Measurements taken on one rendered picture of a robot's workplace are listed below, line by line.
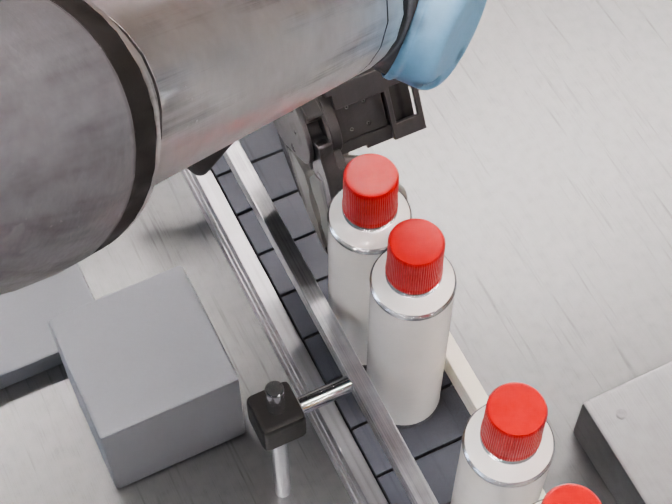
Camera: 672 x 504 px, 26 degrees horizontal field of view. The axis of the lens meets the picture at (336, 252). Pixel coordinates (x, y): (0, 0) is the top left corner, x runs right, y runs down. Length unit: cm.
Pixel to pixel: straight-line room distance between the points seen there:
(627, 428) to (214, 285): 33
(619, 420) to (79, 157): 65
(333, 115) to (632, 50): 41
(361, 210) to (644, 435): 28
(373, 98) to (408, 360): 17
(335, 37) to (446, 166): 55
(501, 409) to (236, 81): 31
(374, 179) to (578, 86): 41
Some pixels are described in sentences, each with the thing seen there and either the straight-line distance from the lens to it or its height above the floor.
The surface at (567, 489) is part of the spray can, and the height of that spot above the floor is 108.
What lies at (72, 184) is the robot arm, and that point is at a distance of 43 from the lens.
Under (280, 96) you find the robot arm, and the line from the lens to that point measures 58.
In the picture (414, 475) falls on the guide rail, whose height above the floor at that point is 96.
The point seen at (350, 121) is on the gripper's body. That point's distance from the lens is 94.
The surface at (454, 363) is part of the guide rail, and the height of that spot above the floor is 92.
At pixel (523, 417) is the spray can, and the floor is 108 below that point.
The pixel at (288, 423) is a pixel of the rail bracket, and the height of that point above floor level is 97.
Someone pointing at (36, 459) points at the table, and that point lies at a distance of 107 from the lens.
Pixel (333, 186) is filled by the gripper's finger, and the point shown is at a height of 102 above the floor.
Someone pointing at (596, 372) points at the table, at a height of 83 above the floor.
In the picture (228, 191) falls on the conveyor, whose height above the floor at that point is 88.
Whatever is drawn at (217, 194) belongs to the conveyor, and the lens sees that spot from 110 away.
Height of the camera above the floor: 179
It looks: 59 degrees down
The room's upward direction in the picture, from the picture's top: straight up
